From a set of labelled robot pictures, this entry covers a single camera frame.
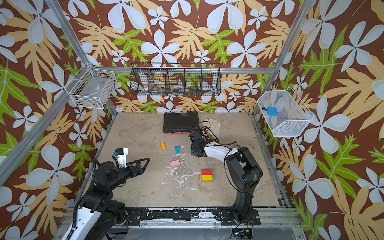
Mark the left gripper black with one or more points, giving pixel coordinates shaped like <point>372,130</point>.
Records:
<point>140,170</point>

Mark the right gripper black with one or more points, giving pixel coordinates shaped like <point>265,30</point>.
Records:
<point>198,142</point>

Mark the red rectangular block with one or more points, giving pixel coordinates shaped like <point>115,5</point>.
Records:
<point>207,172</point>

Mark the pink block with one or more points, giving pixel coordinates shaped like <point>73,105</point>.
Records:
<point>174,163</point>

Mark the yellow rectangular block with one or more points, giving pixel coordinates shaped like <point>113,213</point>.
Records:
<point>207,178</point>

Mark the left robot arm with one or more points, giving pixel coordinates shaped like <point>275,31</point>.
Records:
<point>96,211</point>

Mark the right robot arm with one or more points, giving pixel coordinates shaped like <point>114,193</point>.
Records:
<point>241,169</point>

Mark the teal block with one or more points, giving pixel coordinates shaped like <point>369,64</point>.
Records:
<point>177,149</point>

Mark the orange cylinder block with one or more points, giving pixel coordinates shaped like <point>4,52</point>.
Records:
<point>163,146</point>

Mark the black battery holder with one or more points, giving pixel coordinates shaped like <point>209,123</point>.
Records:
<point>207,134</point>

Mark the beige work glove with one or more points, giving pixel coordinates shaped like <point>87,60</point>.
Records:
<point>214,125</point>

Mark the black tool case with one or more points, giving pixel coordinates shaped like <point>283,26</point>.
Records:
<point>180,123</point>

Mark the blue object in basket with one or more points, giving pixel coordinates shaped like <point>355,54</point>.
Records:
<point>272,111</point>

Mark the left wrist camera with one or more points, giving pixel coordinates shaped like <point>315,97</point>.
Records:
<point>119,155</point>

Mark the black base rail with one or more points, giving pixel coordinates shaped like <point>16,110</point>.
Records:
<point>221,216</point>

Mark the black wire basket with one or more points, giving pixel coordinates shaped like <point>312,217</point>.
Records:
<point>178,79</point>

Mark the white wire basket left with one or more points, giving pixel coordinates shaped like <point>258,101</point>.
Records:
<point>91,87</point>

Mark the white wire basket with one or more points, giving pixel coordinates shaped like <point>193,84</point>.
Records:
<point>294,115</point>
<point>91,87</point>

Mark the white wire basket right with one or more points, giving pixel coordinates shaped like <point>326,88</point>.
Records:
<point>294,115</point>

